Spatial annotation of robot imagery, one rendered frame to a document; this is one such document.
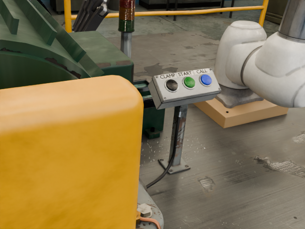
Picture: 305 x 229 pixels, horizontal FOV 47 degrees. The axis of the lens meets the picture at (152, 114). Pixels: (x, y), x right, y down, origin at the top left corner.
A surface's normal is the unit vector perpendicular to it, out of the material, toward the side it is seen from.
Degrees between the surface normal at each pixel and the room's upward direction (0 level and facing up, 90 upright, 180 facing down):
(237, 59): 81
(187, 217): 0
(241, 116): 90
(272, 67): 83
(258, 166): 0
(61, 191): 90
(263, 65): 82
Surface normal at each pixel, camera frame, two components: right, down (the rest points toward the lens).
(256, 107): 0.07, -0.85
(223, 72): -0.77, 0.33
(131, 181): 0.62, 0.42
